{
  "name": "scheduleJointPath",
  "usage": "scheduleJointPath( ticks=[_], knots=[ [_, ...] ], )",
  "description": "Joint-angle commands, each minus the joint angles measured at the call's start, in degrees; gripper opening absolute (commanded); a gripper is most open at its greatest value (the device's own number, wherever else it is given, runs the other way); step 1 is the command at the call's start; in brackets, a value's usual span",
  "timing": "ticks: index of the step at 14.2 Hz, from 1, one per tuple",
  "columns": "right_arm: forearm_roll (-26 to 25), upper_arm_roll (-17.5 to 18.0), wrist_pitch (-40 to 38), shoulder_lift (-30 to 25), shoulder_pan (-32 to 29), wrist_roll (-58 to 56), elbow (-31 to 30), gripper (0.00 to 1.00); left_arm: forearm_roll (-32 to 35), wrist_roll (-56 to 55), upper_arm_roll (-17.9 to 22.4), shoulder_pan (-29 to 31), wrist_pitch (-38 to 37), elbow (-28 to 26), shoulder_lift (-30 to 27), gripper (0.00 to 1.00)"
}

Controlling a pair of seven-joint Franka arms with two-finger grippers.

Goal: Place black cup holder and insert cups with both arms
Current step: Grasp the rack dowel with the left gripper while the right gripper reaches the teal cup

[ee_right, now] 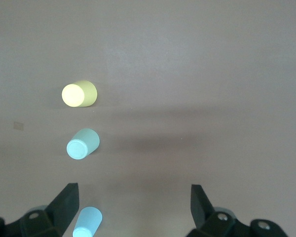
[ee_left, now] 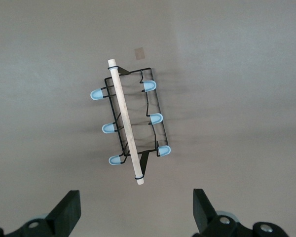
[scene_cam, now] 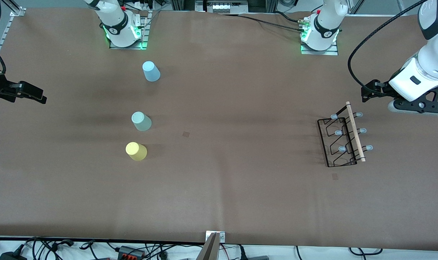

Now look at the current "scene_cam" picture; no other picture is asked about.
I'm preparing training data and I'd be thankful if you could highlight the black wire cup holder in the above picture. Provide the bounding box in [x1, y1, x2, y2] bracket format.
[317, 101, 374, 168]

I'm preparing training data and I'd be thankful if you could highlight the light blue plastic cup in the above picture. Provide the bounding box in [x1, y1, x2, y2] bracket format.
[142, 61, 161, 82]

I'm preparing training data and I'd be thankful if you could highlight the yellow plastic cup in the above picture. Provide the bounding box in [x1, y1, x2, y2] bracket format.
[126, 142, 148, 161]

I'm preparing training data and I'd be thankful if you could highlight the black looped cable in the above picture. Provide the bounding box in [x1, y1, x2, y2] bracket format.
[349, 247, 384, 256]

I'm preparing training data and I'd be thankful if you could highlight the pale green plastic cup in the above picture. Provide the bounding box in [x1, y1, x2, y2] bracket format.
[131, 111, 152, 132]

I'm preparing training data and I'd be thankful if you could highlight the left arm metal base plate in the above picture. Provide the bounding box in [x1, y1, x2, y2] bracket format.
[300, 16, 339, 56]

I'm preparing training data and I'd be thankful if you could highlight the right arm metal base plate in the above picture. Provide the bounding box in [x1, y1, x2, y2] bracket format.
[109, 10, 150, 50]

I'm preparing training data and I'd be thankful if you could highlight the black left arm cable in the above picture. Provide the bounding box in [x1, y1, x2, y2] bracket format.
[347, 0, 427, 95]

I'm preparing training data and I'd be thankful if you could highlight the long black base cable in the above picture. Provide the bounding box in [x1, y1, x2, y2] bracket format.
[237, 14, 306, 34]

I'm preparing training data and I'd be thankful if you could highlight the white power strip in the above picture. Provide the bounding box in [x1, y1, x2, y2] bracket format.
[206, 0, 249, 14]

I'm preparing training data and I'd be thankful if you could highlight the black power adapter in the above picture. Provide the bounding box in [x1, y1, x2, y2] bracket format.
[0, 251, 26, 260]

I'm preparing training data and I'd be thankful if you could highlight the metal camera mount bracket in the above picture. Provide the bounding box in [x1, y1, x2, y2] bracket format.
[197, 230, 226, 260]

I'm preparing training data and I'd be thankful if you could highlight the black box with orange connectors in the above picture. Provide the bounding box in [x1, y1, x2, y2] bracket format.
[117, 246, 146, 259]

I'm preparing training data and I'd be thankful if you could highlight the black cable bundle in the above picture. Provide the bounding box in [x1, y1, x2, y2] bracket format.
[0, 237, 205, 260]

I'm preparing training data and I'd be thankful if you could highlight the short black base cable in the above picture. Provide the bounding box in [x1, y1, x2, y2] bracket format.
[273, 10, 306, 24]

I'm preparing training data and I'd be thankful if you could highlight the brown table cover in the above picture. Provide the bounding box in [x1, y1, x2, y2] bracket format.
[0, 7, 438, 252]

